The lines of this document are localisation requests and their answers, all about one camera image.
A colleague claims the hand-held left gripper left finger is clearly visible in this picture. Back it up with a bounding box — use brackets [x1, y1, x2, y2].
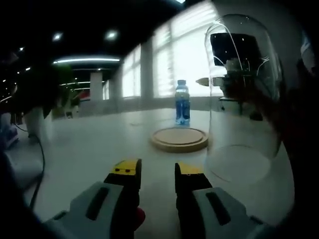
[44, 158, 143, 239]

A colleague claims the grey rounded object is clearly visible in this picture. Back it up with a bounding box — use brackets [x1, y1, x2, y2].
[0, 149, 43, 193]

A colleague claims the white pillar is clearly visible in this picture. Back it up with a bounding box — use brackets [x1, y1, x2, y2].
[89, 72, 104, 101]

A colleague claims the round wooden cover base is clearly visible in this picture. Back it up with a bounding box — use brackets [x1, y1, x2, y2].
[151, 127, 209, 153]

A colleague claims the blue object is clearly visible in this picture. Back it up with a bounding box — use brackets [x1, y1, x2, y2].
[0, 111, 20, 150]

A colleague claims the long ceiling light strip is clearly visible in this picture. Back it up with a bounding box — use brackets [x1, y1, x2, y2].
[52, 58, 121, 65]

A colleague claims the laptop stand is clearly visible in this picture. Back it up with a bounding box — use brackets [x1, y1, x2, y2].
[218, 96, 244, 116]

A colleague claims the clear glass dome cover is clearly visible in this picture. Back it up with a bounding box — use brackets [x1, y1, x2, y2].
[203, 13, 285, 185]

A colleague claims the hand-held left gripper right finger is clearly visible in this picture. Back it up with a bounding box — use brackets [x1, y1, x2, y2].
[174, 162, 271, 239]

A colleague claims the black floor cable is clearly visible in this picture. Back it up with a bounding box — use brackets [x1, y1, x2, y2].
[13, 119, 46, 208]

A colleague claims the black monitor screen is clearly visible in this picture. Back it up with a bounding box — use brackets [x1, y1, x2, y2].
[210, 32, 263, 68]

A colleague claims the person's left hand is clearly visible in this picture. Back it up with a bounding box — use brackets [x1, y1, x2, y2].
[136, 206, 147, 228]

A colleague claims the blue drink bottle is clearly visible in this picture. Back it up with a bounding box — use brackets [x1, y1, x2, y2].
[175, 79, 191, 125]

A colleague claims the window with white blinds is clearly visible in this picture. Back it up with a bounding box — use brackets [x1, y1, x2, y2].
[121, 1, 226, 100]

